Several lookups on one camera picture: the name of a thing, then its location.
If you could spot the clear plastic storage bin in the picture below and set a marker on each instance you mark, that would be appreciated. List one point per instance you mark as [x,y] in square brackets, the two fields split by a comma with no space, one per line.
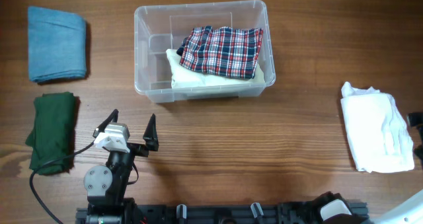
[161,27]

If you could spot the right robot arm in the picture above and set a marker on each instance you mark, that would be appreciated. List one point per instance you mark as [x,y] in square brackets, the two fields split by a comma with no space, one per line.
[409,212]

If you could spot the dark green cloth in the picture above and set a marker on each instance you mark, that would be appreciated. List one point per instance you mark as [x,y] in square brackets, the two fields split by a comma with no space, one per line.
[52,131]

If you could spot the plaid flannel cloth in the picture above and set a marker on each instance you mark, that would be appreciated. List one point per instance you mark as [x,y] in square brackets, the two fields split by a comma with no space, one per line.
[226,52]

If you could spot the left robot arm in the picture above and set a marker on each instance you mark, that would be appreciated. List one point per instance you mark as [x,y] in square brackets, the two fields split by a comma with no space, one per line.
[106,184]

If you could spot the white cloth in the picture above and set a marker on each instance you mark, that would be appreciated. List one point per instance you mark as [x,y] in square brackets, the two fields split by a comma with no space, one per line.
[377,133]

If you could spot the cream cloth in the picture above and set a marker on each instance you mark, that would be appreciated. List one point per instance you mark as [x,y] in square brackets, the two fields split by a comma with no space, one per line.
[185,78]

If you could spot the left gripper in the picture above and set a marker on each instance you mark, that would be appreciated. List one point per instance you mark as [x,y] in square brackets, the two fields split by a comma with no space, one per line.
[150,136]

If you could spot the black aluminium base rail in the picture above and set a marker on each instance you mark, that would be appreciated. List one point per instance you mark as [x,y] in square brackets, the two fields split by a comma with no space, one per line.
[282,213]

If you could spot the blue cloth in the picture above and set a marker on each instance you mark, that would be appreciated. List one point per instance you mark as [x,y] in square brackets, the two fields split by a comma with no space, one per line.
[56,45]

